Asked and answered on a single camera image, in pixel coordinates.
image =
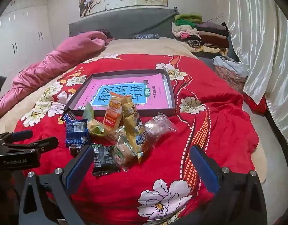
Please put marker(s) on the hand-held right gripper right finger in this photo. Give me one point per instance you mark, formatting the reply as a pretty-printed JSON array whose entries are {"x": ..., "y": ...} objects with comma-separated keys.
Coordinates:
[{"x": 204, "y": 168}]

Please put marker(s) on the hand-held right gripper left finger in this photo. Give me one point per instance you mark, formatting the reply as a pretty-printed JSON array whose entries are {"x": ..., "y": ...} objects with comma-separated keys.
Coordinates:
[{"x": 79, "y": 167}]

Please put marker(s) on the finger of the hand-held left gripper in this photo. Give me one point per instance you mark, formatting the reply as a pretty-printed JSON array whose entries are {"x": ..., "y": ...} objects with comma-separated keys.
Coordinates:
[
  {"x": 22, "y": 136},
  {"x": 44, "y": 144}
]

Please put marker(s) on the black green pea packet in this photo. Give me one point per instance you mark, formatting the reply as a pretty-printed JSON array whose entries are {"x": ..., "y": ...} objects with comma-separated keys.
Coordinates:
[{"x": 104, "y": 160}]

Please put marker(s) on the blue snack packet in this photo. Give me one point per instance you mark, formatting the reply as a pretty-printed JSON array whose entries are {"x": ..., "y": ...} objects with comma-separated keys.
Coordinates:
[{"x": 76, "y": 131}]

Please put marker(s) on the brown chocolate bar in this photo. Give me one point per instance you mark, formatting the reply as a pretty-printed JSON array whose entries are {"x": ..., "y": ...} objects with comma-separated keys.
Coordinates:
[{"x": 68, "y": 117}]

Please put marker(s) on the round pastry packet green label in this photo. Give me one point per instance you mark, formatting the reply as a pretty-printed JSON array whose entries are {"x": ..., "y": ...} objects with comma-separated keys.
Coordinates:
[{"x": 123, "y": 155}]

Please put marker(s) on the green cake packet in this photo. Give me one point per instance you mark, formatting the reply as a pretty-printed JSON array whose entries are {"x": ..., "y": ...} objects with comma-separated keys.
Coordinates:
[{"x": 89, "y": 113}]

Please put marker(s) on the orange rice cracker packet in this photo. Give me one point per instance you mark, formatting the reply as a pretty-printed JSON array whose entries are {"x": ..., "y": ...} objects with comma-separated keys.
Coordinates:
[{"x": 113, "y": 117}]

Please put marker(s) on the clear snack packet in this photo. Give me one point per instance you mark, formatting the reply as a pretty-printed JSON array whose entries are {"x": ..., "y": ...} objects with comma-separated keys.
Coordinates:
[{"x": 158, "y": 127}]

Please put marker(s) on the yellow snack packet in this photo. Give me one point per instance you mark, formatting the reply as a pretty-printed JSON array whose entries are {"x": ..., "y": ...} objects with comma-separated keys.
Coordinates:
[{"x": 132, "y": 124}]

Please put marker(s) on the dark grey box lid tray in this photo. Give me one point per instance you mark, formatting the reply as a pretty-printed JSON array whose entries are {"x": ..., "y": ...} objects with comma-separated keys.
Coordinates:
[{"x": 134, "y": 73}]

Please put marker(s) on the red floral blanket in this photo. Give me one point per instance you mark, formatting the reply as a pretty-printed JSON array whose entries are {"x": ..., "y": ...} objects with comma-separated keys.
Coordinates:
[{"x": 216, "y": 121}]

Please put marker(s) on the pink duvet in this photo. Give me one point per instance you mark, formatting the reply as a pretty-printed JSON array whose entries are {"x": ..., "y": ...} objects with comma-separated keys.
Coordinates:
[{"x": 52, "y": 61}]

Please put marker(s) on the pink and blue book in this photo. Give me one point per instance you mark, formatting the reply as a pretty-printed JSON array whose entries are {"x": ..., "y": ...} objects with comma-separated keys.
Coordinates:
[{"x": 153, "y": 93}]

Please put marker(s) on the pink floral cloth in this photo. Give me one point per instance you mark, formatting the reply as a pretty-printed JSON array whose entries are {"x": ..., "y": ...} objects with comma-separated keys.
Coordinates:
[{"x": 228, "y": 78}]

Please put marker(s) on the white wardrobe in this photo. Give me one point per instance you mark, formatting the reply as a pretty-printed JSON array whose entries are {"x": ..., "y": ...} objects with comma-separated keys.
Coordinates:
[{"x": 22, "y": 32}]

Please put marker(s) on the light blue cloth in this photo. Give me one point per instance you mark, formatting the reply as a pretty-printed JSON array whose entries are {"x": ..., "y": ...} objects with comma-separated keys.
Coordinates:
[{"x": 230, "y": 64}]

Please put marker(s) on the dark maroon cloth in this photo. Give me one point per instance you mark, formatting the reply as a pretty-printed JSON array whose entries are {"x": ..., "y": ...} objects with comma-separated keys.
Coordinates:
[{"x": 107, "y": 34}]

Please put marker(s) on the white satin curtain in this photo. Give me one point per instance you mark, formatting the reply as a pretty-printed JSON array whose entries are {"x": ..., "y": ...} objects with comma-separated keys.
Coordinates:
[{"x": 263, "y": 51}]

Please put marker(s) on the stack of folded clothes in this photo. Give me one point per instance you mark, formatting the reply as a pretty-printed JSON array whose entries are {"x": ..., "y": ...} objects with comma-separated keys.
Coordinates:
[{"x": 204, "y": 37}]

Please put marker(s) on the beige bed sheet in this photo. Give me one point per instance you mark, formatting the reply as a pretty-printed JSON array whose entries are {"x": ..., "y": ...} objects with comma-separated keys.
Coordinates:
[{"x": 144, "y": 46}]

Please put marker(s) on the blue patterned pillow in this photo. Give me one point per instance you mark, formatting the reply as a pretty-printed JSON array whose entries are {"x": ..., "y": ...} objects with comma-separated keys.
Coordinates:
[{"x": 146, "y": 36}]

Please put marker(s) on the grey headboard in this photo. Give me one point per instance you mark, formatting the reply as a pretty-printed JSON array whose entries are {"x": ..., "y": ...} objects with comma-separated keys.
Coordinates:
[{"x": 125, "y": 23}]

